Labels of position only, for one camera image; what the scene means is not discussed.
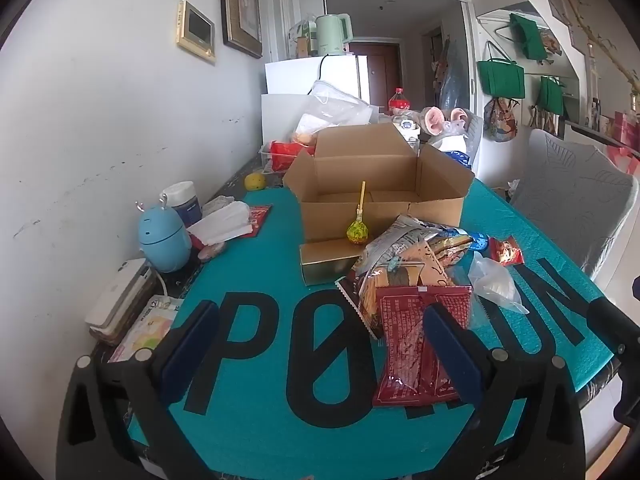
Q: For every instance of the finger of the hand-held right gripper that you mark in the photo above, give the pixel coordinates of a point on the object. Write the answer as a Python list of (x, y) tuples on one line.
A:
[(607, 317)]

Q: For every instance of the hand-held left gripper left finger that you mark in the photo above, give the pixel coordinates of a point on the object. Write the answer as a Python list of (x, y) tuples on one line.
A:
[(192, 350)]

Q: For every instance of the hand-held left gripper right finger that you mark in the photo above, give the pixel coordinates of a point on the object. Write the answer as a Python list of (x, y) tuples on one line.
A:
[(450, 355)]

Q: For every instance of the dark red snack packet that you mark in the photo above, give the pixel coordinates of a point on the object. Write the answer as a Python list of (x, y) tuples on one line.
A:
[(400, 340)]

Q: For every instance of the clear plastic snack packet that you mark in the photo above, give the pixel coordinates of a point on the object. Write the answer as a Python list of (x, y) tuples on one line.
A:
[(492, 280)]

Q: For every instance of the yellow noodle snack packet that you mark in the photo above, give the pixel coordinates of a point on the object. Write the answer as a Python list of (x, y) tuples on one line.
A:
[(370, 305)]

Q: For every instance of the brown striped snack packet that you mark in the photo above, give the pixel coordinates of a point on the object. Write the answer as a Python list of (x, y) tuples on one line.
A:
[(450, 247)]

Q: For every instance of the small red snack packet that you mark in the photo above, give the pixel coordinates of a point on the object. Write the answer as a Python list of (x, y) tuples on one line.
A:
[(506, 251)]

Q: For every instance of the silver snack packet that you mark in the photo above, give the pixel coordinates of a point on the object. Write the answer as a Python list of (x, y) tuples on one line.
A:
[(395, 242)]

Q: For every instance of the green yellow lollipop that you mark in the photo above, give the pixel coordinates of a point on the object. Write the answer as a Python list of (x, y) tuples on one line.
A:
[(357, 232)]

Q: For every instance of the small gold box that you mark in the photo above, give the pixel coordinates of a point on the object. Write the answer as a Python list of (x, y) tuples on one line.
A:
[(325, 265)]

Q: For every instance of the brown cardboard box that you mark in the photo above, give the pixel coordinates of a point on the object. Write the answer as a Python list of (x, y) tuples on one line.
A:
[(350, 170)]

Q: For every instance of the yellow wipes packet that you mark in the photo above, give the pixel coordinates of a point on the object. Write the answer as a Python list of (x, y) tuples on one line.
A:
[(145, 330)]

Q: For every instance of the teal printed bubble mat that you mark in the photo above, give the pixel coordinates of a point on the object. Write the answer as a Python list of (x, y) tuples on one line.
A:
[(280, 320)]

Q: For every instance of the white flat box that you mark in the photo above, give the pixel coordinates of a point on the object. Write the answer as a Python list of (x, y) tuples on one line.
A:
[(117, 290)]

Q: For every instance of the blue humidifier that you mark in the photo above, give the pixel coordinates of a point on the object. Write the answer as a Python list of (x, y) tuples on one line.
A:
[(162, 240)]

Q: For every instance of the grey chair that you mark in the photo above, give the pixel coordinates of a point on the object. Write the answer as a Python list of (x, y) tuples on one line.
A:
[(570, 195)]

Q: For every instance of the white tissue pack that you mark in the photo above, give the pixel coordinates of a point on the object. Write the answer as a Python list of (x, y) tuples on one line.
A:
[(222, 222)]

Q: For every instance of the white jar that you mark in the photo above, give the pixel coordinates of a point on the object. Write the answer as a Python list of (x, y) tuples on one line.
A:
[(182, 200)]

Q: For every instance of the red card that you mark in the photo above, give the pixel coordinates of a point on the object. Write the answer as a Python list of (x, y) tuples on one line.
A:
[(260, 215)]

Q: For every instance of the yellow fruit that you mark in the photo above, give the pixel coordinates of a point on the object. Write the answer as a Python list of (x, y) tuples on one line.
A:
[(255, 181)]

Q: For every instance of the blue tissue pack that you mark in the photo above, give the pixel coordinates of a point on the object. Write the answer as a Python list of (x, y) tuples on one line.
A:
[(457, 157)]

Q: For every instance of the clear plastic container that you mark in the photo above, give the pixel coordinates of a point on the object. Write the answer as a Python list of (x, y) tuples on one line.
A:
[(265, 160)]

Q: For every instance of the patterned cloth bag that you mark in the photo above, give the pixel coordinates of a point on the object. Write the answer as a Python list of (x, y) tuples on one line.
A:
[(500, 122)]

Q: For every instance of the green bag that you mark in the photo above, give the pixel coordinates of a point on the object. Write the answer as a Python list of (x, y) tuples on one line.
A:
[(550, 97), (527, 37), (500, 77)]

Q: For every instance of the plush pig toy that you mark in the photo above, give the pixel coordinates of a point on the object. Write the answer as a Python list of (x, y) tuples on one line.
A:
[(435, 120)]

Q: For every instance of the cola bottle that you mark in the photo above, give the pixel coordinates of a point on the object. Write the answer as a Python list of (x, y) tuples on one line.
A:
[(399, 102)]

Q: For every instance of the hanging plastic bag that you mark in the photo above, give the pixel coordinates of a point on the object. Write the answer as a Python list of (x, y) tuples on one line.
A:
[(452, 85)]

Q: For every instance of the clear plastic bag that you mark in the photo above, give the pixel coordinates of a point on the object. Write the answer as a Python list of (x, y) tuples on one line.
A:
[(335, 107)]

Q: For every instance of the brown door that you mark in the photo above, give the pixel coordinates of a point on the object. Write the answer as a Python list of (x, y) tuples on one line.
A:
[(382, 70)]

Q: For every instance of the white fridge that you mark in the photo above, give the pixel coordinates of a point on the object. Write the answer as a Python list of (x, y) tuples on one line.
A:
[(340, 72)]

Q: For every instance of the gold intercom panel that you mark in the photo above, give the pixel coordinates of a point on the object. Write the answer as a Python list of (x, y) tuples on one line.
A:
[(196, 30)]

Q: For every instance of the green kettle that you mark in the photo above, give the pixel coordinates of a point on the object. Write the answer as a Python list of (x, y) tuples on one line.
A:
[(330, 35)]

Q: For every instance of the framed picture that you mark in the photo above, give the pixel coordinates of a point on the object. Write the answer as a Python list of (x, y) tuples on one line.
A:
[(242, 10)]

